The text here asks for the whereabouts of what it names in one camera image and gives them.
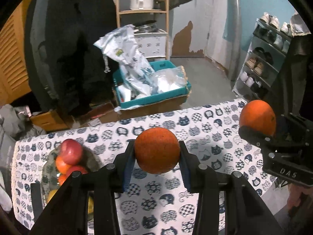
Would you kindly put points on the metal shoe rack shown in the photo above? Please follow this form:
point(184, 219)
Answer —
point(265, 56)

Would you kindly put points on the yellow-green pear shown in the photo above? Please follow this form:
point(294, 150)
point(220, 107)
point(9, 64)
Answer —
point(90, 205)

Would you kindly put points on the metal round pan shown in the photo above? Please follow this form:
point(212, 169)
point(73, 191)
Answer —
point(145, 26)

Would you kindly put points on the red apple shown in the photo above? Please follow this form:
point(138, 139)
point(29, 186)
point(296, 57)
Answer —
point(74, 168)
point(71, 152)

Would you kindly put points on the white door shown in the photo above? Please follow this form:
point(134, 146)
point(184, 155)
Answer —
point(218, 48)

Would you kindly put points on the grey clothes pile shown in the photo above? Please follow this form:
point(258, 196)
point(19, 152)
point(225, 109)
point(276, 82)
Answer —
point(15, 125)

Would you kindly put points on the grey vertical pipe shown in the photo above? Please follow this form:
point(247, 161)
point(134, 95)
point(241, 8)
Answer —
point(234, 26)

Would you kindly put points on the cat pattern tablecloth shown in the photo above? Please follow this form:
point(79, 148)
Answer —
point(156, 203)

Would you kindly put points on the person right hand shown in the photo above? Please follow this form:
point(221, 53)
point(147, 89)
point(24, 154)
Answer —
point(294, 199)

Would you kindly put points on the small orange tangerine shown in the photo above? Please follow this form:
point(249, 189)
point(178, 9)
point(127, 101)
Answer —
point(61, 166)

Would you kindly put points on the wooden louvered wardrobe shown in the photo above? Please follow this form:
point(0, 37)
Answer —
point(14, 76)

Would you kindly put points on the wooden shelf rack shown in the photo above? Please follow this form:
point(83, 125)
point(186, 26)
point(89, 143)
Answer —
point(143, 15)

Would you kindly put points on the yellow-red mango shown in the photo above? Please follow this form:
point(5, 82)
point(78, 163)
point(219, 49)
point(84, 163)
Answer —
point(52, 194)

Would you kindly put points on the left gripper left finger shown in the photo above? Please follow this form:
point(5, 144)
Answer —
point(66, 212)

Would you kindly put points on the white patterned drawer box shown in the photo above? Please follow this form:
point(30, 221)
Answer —
point(152, 44)

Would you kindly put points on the cardboard box under crate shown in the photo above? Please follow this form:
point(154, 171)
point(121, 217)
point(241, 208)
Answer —
point(159, 107)

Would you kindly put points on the large orange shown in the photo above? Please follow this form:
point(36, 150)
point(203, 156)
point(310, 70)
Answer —
point(157, 150)

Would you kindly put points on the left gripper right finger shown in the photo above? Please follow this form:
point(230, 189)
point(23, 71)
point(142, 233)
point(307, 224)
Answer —
point(246, 212)

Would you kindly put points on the black hanging coat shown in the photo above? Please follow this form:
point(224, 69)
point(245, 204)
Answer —
point(65, 68)

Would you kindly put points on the teal plastic crate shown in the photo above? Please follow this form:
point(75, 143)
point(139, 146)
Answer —
point(127, 99)

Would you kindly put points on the orange fruit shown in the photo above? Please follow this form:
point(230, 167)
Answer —
point(259, 116)

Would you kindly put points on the white cooking pot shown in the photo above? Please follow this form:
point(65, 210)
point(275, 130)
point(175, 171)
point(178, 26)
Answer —
point(142, 4)

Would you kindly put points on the small cardboard box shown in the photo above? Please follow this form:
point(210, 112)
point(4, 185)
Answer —
point(104, 113)

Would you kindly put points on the clear plastic bag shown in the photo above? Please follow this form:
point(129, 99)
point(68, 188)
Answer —
point(170, 79)

